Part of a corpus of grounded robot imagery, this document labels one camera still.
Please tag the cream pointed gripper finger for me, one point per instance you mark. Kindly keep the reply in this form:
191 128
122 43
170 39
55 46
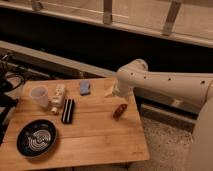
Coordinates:
109 93

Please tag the black ceramic bowl white swirls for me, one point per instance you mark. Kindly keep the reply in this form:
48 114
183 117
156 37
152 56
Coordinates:
36 138

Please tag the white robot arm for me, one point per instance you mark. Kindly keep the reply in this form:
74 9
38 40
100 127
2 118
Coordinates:
194 88

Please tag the small brown wooden object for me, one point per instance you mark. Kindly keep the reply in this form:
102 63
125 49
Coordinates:
119 111

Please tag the blue sponge block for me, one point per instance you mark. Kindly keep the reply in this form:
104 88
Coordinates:
84 87

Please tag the small white bottle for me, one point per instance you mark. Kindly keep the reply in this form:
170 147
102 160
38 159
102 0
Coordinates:
58 98

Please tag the black equipment with cables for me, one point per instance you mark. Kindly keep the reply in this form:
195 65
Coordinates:
7 102

